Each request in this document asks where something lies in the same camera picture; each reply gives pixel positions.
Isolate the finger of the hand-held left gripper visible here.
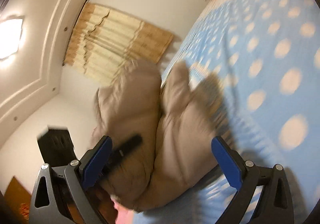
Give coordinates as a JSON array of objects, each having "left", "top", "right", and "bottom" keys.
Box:
[{"left": 104, "top": 134, "right": 143, "bottom": 179}]

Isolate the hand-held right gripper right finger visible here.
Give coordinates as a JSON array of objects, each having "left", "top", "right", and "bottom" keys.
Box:
[{"left": 211, "top": 136, "right": 294, "bottom": 224}]

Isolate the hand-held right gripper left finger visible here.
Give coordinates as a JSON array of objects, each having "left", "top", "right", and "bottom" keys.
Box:
[{"left": 28, "top": 135, "right": 113, "bottom": 224}]

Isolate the beige puffer coat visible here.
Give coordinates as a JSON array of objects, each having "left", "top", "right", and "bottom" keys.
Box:
[{"left": 91, "top": 59, "right": 226, "bottom": 213}]

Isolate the brown wooden door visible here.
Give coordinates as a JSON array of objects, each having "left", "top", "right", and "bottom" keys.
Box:
[{"left": 3, "top": 175, "right": 32, "bottom": 224}]

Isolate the blue dotted blanket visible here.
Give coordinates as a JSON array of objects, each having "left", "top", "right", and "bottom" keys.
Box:
[{"left": 132, "top": 0, "right": 320, "bottom": 224}]

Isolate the beige window curtain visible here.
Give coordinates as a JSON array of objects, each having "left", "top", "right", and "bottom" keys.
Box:
[{"left": 62, "top": 2, "right": 174, "bottom": 85}]

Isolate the square ceiling light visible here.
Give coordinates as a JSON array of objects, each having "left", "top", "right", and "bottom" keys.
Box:
[{"left": 0, "top": 15, "right": 26, "bottom": 60}]

